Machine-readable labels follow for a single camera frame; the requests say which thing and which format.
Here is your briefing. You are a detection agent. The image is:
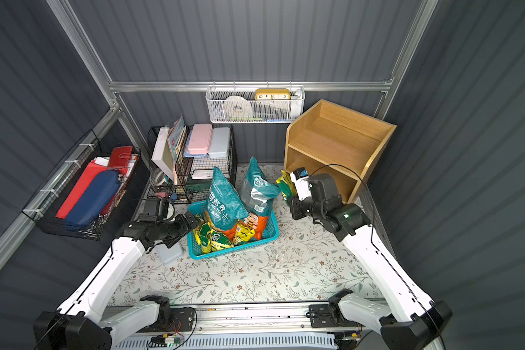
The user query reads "yellow green bag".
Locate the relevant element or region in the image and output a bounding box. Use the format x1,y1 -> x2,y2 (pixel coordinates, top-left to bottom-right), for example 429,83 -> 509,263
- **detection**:
208,230 -> 233,252
193,223 -> 211,254
276,170 -> 297,201
233,222 -> 255,246

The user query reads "teal plastic basket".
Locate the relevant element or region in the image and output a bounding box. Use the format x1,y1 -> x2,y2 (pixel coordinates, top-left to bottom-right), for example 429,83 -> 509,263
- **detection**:
187,200 -> 279,260

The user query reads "teal fertilizer bag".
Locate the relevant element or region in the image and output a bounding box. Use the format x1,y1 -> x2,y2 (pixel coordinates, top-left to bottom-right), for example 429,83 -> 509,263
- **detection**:
205,167 -> 248,240
239,157 -> 281,241

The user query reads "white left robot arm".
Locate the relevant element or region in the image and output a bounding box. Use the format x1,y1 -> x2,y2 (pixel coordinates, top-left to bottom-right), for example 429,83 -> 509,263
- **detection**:
33,200 -> 202,349

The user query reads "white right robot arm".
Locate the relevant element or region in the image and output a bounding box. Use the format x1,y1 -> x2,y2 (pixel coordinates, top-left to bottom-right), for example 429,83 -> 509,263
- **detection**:
287,168 -> 453,349

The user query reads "wooden shelf unit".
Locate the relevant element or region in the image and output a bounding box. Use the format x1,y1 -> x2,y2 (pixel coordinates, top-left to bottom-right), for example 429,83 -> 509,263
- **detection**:
284,99 -> 397,203

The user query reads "light blue plastic case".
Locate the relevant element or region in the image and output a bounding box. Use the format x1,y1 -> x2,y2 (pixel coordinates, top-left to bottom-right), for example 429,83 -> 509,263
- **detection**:
155,242 -> 184,265

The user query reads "blue zip pouch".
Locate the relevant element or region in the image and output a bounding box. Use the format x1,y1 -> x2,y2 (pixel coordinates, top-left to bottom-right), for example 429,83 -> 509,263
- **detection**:
64,170 -> 120,231

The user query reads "white canvas board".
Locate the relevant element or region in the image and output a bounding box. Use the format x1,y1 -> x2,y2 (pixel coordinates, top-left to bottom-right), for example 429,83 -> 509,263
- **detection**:
152,127 -> 176,184

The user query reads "dark red notebook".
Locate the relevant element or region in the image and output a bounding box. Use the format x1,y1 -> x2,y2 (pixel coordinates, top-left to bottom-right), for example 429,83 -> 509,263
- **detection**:
106,146 -> 134,172

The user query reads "red folder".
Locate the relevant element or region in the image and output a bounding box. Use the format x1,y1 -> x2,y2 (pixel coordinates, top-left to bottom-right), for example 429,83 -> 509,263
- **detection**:
55,161 -> 106,219

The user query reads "pink pencil case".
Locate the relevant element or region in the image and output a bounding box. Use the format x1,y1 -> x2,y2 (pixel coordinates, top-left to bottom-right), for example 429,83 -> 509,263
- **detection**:
187,123 -> 213,155

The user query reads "light blue pencil case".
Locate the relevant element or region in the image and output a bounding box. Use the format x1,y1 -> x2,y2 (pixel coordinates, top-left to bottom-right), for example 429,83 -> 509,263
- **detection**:
208,127 -> 231,158

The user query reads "yellow digital clock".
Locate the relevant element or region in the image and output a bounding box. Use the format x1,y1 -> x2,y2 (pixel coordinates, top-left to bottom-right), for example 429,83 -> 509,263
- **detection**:
255,87 -> 291,101

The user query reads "white tape roll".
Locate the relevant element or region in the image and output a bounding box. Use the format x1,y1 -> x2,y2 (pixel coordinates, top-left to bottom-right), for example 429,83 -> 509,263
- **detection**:
223,96 -> 253,119

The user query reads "black wire desk organizer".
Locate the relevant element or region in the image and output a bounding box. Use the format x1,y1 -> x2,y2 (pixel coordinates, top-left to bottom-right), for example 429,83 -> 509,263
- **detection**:
147,124 -> 238,205

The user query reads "black wire wall basket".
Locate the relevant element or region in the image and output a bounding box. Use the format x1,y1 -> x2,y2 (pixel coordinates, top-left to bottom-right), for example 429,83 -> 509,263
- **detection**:
23,137 -> 149,241

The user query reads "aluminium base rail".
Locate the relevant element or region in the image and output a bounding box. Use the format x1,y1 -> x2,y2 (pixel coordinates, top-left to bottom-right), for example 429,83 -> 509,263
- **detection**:
132,300 -> 363,335

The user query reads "white wire wall basket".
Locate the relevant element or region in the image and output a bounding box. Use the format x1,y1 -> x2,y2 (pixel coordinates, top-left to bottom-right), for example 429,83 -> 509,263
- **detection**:
206,84 -> 306,123

